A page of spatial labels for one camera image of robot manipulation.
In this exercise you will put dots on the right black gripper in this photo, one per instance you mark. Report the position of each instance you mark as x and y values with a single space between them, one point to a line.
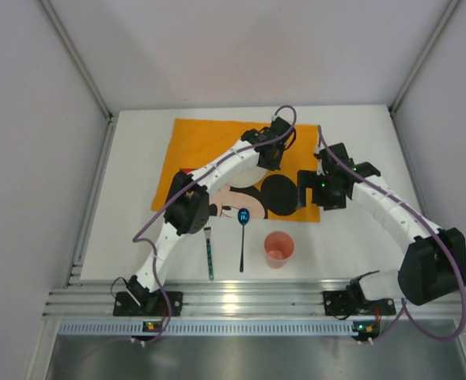
306 189

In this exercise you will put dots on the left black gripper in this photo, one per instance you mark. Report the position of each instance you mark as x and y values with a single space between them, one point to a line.
269 157

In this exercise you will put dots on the cream round plate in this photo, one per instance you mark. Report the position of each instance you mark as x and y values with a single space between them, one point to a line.
248 178

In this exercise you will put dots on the pink plastic cup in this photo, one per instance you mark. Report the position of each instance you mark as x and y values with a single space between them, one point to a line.
279 248

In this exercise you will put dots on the orange cartoon mouse cloth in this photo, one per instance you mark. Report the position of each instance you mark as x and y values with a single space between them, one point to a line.
273 195

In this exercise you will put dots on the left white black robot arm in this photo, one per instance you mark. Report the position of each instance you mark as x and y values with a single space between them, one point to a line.
186 209

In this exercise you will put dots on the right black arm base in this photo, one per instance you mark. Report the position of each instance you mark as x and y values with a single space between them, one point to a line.
342 305

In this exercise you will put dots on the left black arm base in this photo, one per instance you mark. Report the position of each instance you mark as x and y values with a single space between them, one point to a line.
126 306

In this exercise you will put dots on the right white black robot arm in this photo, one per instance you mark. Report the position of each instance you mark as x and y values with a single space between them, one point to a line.
434 259

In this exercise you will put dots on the blue metallic spoon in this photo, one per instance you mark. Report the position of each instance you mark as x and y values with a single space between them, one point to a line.
243 218

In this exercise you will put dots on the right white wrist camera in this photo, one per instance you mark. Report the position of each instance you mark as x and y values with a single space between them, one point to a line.
320 155

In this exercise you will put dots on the fork with teal handle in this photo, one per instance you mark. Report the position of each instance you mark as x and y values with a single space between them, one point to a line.
207 232

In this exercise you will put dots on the aluminium mounting rail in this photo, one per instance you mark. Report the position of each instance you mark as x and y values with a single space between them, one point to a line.
236 299

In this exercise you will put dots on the perforated grey cable duct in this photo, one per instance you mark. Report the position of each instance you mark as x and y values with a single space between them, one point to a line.
180 327

